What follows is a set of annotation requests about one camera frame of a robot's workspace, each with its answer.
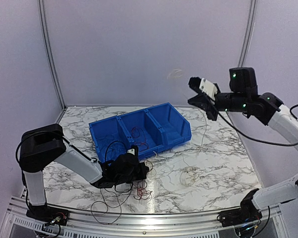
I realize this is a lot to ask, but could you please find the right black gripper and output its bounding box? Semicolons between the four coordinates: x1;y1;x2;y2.
188;91;249;120

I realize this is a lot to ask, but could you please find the blue wire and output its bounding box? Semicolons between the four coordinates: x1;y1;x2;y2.
99;135;126;162

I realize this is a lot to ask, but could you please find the red wire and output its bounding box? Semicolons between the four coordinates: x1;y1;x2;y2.
90;126;154;224

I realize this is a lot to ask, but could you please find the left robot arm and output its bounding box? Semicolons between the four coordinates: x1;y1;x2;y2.
15;124;149;221

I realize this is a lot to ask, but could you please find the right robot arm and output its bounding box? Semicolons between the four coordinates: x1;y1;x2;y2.
188;67;298;222

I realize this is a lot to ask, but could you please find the blue three-compartment plastic bin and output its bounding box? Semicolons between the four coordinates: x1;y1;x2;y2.
89;103;192;163

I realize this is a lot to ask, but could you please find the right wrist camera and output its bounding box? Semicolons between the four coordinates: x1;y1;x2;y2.
188;77;219;101

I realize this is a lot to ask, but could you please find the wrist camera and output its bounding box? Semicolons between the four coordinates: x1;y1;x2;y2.
188;77;219;101
127;145;139;157

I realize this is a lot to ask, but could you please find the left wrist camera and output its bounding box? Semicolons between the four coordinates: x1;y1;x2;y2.
127;145;139;157

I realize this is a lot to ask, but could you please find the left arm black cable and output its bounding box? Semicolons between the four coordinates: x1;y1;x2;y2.
104;140;135;194

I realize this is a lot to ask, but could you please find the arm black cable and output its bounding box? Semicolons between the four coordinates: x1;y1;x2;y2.
216;103;298;147
104;140;135;194

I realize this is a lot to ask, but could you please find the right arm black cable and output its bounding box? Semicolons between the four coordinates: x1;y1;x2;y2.
216;103;298;147

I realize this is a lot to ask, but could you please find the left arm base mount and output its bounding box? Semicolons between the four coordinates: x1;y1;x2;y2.
26;206;69;226

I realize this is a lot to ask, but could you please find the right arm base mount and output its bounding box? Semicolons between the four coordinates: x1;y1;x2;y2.
217;208;262;227

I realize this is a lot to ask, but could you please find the aluminium front rail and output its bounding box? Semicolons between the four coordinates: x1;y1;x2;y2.
0;197;289;238

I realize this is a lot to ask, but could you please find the left aluminium frame post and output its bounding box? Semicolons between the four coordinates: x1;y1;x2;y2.
37;0;67;110

